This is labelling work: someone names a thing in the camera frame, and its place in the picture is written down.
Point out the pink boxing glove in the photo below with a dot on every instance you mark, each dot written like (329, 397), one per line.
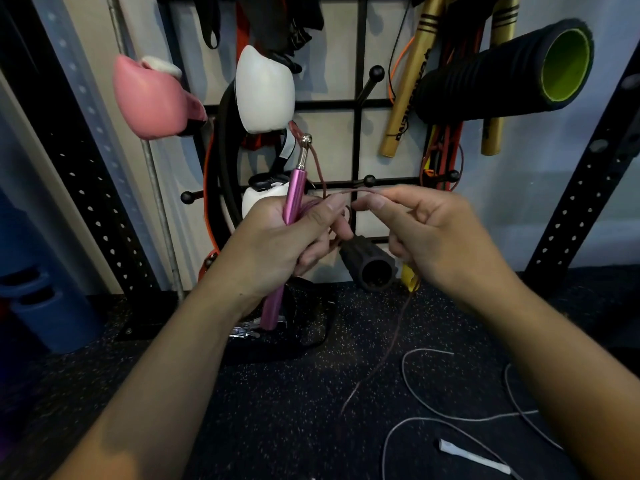
(150, 102)

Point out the silver metal carabiner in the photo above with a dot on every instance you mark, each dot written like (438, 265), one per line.
(247, 330)

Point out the thick black resistance band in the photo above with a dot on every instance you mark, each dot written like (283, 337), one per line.
(227, 159)

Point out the person's right thumb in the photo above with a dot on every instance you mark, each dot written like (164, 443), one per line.
(375, 214)

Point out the black rack base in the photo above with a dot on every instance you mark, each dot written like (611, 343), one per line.
(305, 324)

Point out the black hanging cloth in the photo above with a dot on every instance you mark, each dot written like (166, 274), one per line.
(280, 19)

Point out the blue plastic container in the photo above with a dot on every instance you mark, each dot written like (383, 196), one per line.
(45, 299)

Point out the person's right hand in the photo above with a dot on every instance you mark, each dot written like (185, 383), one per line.
(445, 239)

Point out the gold stick black stripes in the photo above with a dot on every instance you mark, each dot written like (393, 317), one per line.
(497, 69)
(412, 79)

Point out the person's right forearm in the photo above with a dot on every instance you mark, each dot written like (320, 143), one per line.
(565, 374)

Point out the black perforated steel upright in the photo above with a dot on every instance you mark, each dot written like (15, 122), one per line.
(585, 184)
(85, 184)

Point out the large white boxing glove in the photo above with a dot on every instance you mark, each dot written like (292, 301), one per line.
(264, 89)

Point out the black foam roller green core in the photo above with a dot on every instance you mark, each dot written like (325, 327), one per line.
(500, 77)

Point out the person's left thumb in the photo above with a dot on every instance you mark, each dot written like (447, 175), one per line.
(322, 210)

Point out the orange and red resistance bands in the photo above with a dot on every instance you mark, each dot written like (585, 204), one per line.
(445, 144)

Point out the person's left forearm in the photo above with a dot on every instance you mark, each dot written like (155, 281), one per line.
(165, 384)

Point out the person's left hand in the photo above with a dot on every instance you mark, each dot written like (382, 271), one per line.
(262, 244)

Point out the small white boxing glove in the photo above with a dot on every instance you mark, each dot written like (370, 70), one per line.
(260, 197)

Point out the grey metal pole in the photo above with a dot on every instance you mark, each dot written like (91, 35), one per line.
(150, 169)

